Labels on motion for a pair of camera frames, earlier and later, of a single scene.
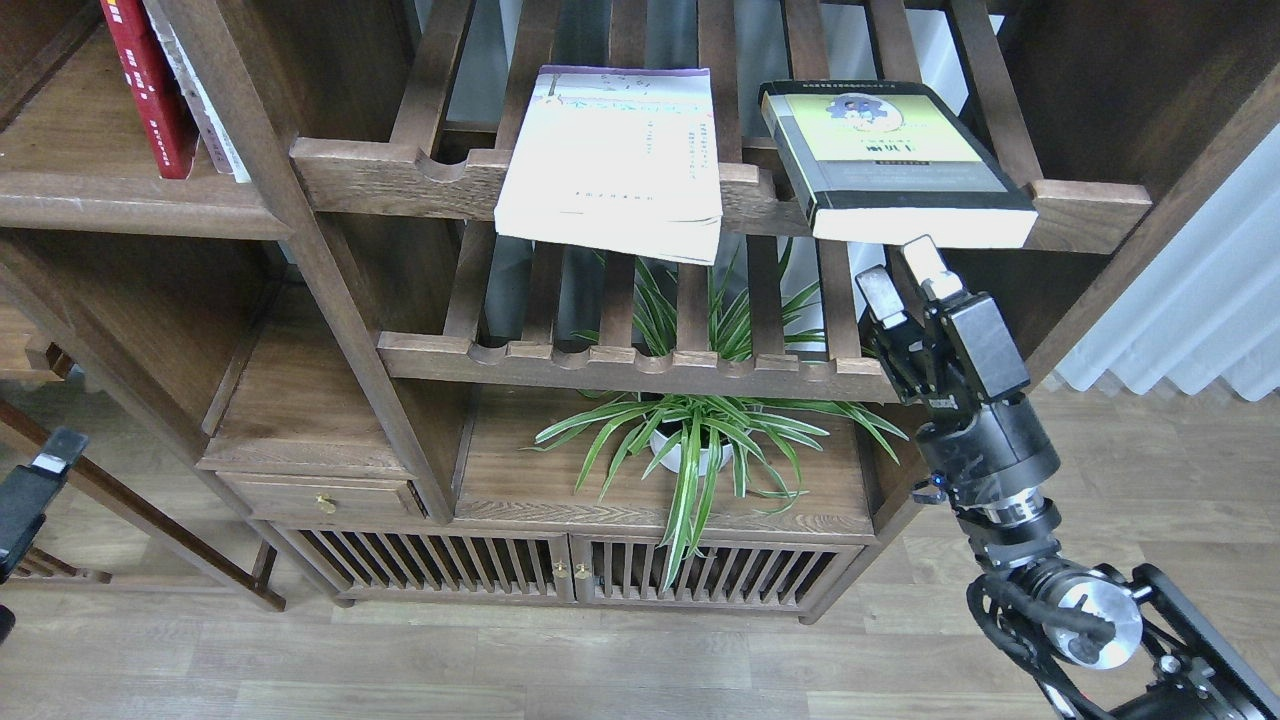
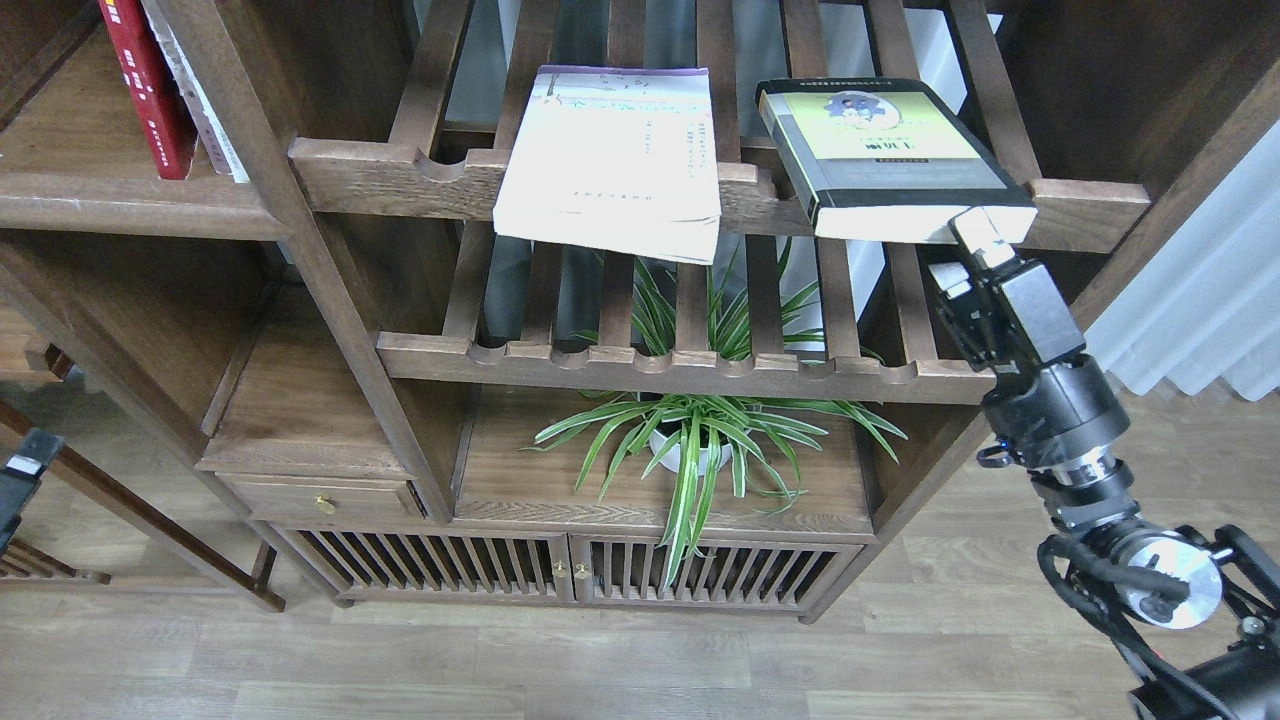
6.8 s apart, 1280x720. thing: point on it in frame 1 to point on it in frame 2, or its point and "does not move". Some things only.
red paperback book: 163,104 does not move
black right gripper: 980,449 to 1053,410
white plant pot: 660,444 does not move
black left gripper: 26,492 to 31,456
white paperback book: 615,158 does not move
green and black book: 894,162 does not move
